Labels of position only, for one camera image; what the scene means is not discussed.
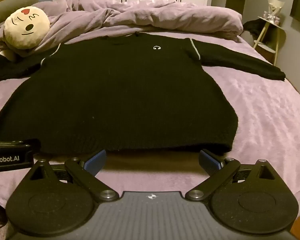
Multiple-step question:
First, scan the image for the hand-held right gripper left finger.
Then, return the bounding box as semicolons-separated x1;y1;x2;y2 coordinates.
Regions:
27;149;120;203

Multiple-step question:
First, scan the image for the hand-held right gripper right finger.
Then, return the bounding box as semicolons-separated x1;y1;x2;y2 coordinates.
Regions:
184;149;278;202

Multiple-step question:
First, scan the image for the black knit sweater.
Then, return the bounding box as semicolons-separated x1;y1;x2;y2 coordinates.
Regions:
0;31;286;155

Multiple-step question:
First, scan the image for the purple bed sheet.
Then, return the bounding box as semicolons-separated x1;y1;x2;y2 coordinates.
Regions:
0;31;300;207

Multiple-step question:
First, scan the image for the round cream face pillow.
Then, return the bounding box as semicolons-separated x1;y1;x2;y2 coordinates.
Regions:
4;6;51;49

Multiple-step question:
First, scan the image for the black cloth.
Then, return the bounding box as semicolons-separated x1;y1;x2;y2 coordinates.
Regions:
242;19;265;40

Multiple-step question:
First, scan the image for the small white side table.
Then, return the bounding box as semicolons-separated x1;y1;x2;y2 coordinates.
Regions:
252;16;286;65

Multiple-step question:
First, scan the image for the olive bed headboard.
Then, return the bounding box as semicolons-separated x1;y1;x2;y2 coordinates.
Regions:
0;0;39;29

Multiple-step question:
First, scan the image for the purple duvet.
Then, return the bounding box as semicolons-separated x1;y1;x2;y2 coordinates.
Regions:
0;0;243;58

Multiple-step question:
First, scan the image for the wrapped flower bouquet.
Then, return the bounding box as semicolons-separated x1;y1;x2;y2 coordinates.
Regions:
264;0;286;26

